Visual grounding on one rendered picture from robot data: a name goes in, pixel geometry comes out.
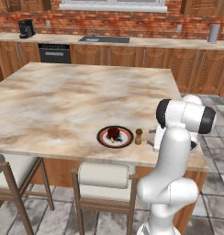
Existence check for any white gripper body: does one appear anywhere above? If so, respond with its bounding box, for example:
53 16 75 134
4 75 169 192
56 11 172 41
152 125 166 153

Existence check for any brown wooden shaker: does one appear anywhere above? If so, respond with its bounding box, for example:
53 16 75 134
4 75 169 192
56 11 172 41
134 129 144 146

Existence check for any red rimmed black plate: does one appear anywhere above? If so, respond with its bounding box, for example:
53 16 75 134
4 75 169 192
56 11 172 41
95 125 135 150

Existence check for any brown steak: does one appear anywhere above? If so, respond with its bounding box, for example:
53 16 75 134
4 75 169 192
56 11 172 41
106 127 122 142

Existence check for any wooden dining island base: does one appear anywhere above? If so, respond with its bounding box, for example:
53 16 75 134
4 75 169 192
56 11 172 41
30 157 208 235

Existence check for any wooden chair with white cushion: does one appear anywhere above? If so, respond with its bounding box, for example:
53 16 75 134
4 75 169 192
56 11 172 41
70 161 139 235
0 152 55 235

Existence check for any wooden base cupboard run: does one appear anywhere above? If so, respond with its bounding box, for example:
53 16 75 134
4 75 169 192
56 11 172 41
70 43 224 98
0 40 41 86

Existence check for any dark sink basin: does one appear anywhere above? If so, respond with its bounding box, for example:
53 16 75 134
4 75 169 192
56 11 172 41
78 35 130 44

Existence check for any grey cylinder canister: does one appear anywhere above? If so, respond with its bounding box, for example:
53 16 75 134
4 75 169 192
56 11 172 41
207 23 221 45

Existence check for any black dishwasher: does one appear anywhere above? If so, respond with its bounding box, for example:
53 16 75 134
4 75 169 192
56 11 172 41
38 42 72 64

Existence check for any white framed window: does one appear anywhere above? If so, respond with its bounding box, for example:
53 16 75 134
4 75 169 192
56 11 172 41
59 0 169 14

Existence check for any black coffee machine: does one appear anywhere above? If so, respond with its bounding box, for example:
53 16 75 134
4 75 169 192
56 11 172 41
17 18 37 39

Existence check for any wooden wall cupboard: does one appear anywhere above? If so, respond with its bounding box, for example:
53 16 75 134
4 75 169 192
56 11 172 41
0 0 62 13
180 0 224 18

